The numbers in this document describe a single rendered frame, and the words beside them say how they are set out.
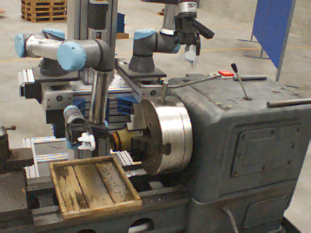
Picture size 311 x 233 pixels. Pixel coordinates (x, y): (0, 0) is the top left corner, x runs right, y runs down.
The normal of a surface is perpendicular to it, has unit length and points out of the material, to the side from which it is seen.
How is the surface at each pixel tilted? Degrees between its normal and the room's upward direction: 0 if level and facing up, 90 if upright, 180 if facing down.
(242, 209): 90
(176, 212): 88
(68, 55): 89
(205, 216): 90
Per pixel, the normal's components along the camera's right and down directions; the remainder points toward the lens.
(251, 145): 0.40, 0.41
